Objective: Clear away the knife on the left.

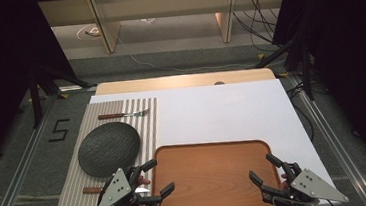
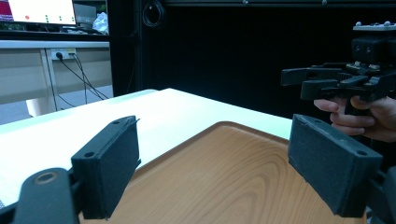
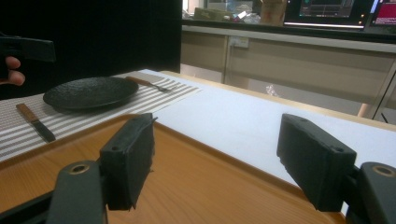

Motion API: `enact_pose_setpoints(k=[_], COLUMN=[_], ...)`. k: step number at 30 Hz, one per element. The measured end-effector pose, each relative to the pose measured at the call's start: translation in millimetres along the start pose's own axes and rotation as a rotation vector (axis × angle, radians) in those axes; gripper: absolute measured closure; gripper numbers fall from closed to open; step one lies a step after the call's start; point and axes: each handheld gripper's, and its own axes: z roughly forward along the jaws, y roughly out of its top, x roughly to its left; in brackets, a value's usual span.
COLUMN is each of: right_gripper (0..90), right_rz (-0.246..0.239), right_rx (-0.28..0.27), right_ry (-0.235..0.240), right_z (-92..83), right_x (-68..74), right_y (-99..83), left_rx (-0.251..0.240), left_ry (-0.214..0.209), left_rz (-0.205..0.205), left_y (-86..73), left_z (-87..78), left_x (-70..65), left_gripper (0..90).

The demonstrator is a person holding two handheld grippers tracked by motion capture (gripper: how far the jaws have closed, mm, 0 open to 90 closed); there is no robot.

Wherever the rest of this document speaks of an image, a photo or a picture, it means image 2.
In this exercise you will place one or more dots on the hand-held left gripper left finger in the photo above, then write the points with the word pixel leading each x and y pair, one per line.
pixel 106 168

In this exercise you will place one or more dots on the computer monitor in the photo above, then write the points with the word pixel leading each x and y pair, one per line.
pixel 37 11

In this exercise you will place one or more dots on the brown wooden tray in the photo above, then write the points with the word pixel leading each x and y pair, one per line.
pixel 224 174

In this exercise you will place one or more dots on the black curtain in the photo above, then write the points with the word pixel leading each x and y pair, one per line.
pixel 224 56

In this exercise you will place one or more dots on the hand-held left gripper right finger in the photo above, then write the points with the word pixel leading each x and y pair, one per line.
pixel 330 165

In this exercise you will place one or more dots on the beige desk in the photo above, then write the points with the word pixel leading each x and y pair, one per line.
pixel 21 74

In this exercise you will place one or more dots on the wall power outlet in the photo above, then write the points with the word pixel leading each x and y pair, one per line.
pixel 63 53

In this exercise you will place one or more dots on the white plastic bag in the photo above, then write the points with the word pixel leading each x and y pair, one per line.
pixel 101 23

